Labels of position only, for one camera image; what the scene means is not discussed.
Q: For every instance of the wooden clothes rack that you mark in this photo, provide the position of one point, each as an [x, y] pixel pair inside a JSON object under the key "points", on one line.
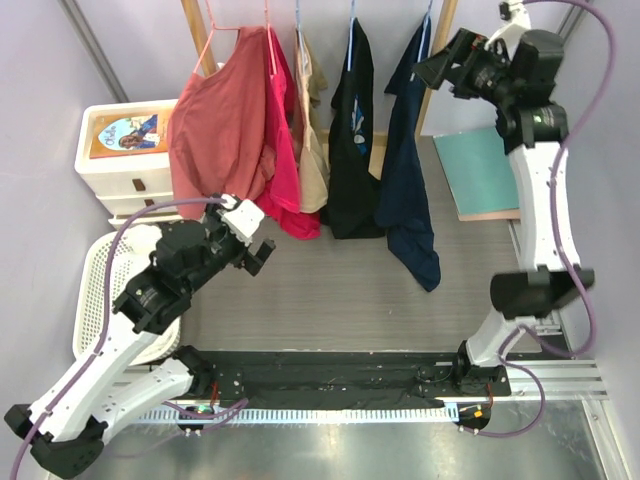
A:
{"points": [[443, 28]]}

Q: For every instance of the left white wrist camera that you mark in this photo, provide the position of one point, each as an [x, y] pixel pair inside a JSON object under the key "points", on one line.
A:
{"points": [[243, 217]]}

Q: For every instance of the white laundry basket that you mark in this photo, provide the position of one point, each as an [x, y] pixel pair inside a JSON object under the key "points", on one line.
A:
{"points": [[90, 307]]}

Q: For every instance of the navy blue t shirt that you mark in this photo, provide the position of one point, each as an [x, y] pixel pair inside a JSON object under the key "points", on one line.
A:
{"points": [[403, 210]]}

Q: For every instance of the salmon red hanging shirt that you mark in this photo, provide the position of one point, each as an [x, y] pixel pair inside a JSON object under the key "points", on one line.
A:
{"points": [[216, 131]]}

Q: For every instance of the magenta pink hanging shirt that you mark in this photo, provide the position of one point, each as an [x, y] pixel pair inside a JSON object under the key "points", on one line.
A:
{"points": [[281, 197]]}

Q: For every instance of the blue wire hanger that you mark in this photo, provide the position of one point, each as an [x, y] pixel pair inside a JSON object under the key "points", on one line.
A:
{"points": [[425, 38]]}

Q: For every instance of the beige hanging shirt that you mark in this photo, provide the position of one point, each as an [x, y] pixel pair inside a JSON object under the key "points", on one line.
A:
{"points": [[313, 166]]}

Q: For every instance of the white slotted cable duct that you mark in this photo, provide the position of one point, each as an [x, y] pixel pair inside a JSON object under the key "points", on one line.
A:
{"points": [[447, 414]]}

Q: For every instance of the white cloth in basket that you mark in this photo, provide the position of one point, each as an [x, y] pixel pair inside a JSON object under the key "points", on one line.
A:
{"points": [[142, 238]]}

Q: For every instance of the white drawer cabinet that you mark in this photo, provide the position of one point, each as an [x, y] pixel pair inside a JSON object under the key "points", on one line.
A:
{"points": [[127, 184]]}

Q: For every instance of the pink wire hanger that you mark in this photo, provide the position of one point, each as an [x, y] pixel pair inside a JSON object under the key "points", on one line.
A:
{"points": [[210, 42]]}

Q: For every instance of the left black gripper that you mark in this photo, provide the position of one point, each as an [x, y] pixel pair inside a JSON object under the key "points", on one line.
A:
{"points": [[213, 222]]}

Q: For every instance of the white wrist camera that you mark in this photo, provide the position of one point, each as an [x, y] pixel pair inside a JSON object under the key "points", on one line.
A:
{"points": [[243, 217], [516, 20]]}

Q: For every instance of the illustrated book on cabinet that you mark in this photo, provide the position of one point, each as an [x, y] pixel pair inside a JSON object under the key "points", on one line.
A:
{"points": [[121, 135]]}

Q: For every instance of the tan board under teal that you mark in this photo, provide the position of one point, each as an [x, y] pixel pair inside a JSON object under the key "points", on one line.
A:
{"points": [[502, 215]]}

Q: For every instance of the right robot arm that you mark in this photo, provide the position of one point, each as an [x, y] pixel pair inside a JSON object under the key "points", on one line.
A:
{"points": [[532, 128]]}

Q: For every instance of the black printed hanging shirt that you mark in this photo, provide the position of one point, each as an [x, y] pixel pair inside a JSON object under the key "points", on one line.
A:
{"points": [[353, 192]]}

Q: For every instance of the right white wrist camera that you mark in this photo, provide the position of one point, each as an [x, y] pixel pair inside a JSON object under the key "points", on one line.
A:
{"points": [[516, 20]]}

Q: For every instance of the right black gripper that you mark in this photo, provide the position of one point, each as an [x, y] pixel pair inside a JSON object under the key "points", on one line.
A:
{"points": [[468, 51]]}

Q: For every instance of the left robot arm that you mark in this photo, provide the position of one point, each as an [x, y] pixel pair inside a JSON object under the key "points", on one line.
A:
{"points": [[67, 428]]}

